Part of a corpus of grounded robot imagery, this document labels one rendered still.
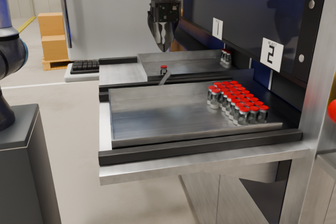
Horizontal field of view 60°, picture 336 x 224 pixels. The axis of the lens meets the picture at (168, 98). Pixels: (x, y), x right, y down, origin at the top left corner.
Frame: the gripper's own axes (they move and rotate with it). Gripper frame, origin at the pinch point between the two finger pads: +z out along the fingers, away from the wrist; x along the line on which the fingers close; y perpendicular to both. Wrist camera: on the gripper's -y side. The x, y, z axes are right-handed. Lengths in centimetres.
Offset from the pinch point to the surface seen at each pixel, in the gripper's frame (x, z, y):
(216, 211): 19, 66, 4
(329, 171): 20, 12, 50
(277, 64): 19.9, -1.7, 29.3
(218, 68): 21.1, 10.6, -7.5
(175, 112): -2.0, 10.3, 23.8
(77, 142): -45, 98, -116
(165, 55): 4.7, 8.2, -20.5
